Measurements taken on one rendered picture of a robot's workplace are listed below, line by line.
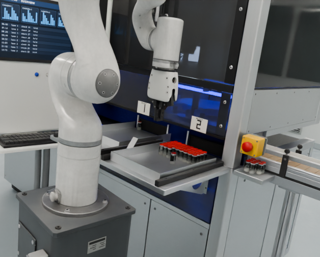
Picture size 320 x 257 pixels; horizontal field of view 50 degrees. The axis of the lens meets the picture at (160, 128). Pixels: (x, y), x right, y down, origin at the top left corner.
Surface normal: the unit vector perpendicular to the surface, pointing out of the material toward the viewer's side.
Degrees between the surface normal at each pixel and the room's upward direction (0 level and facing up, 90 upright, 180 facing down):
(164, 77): 89
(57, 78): 101
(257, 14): 90
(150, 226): 90
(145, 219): 90
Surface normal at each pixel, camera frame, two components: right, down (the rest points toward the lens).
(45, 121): 0.65, 0.26
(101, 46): 0.65, -0.22
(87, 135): 0.45, 0.20
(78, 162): 0.18, 0.25
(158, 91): -0.66, 0.17
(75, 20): -0.04, 0.15
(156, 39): -0.81, 0.04
